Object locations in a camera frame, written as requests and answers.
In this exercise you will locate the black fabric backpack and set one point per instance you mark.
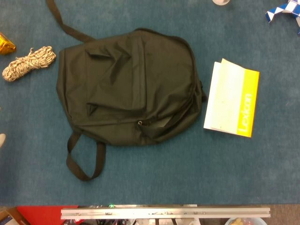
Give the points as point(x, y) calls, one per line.
point(129, 89)

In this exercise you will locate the cardboard box with blue label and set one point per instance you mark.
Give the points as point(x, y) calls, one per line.
point(9, 218)

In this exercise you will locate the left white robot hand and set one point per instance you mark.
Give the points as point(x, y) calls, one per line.
point(2, 140)

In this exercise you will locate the gold foil packet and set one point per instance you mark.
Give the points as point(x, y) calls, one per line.
point(5, 45)

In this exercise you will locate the red panel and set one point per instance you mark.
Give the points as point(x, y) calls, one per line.
point(39, 216)

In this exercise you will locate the blue white snake puzzle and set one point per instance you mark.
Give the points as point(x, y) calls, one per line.
point(273, 12)

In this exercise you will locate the blue felt table mat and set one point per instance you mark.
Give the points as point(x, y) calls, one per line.
point(164, 175)

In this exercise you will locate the aluminium profile rail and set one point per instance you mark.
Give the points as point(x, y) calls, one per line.
point(164, 213)

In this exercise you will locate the round clear plastic tub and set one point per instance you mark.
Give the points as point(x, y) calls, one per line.
point(243, 222)

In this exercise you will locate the white and yellow Lexicon book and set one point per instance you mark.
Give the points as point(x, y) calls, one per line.
point(229, 98)

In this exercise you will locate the white bottle with fruit label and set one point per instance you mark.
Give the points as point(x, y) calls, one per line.
point(221, 2)

